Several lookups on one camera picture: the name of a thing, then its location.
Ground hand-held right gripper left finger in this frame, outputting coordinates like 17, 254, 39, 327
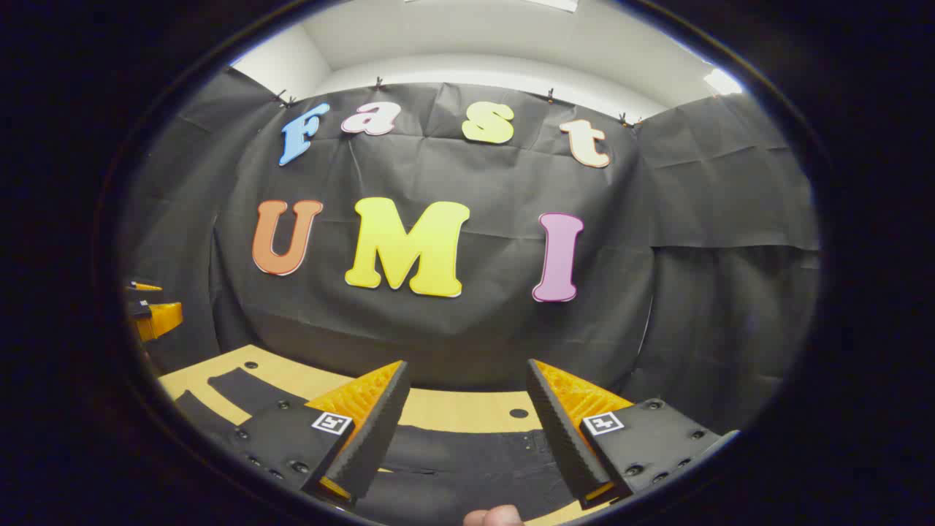
219, 359, 412, 511

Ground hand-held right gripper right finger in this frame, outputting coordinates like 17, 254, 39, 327
526, 358, 740, 511

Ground black jeans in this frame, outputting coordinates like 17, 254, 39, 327
174, 367, 579, 526

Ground black backdrop cloth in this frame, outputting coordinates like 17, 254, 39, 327
121, 69, 823, 439

